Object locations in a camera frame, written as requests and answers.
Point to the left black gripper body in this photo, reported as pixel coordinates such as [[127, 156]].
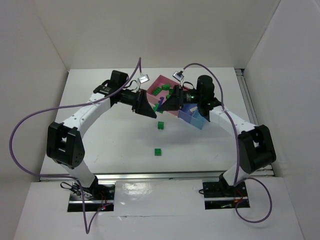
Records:
[[137, 101]]

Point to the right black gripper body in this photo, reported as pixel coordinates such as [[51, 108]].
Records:
[[178, 97]]

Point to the long green lego brick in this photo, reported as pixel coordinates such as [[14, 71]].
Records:
[[156, 108]]

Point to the purple lego brick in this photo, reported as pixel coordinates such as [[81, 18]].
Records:
[[161, 100]]

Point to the green lego plate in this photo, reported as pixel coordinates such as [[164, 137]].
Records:
[[156, 91]]

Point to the green square lego brick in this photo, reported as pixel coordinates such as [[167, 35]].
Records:
[[160, 125]]

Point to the green lego front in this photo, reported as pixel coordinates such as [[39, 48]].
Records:
[[157, 152]]

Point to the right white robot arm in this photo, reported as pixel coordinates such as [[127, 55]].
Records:
[[233, 124]]

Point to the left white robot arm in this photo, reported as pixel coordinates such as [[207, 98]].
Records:
[[65, 140]]

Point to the light blue container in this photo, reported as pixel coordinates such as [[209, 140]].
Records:
[[197, 120]]

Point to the large pink container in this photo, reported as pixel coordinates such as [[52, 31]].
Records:
[[158, 83]]

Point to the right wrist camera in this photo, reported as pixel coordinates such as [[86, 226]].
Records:
[[178, 75]]

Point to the aluminium rail right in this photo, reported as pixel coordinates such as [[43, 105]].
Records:
[[252, 117]]

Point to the aluminium rail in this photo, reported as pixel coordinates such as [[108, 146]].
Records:
[[158, 175], [252, 117]]

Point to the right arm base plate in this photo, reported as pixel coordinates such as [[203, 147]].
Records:
[[215, 198]]

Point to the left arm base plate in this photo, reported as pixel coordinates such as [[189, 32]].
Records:
[[104, 199]]

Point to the aluminium rail front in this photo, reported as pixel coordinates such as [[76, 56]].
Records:
[[158, 175]]

